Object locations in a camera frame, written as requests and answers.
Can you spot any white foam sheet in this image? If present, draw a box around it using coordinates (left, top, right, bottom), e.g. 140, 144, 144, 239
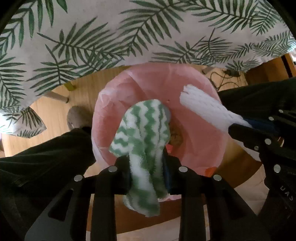
180, 84, 251, 132

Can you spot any green white zigzag cloth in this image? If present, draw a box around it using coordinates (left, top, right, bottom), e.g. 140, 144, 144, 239
109, 99, 171, 217

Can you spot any pink bag trash bin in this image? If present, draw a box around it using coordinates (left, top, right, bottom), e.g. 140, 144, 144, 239
91, 62, 230, 202

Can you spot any grey slipper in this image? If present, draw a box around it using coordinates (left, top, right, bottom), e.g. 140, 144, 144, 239
67, 106, 92, 130

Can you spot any palm leaf tablecloth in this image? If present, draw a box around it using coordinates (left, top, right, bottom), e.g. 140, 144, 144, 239
1, 1, 295, 138

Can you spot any black power adapter cable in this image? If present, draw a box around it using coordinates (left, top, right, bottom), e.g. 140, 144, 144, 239
209, 69, 243, 90

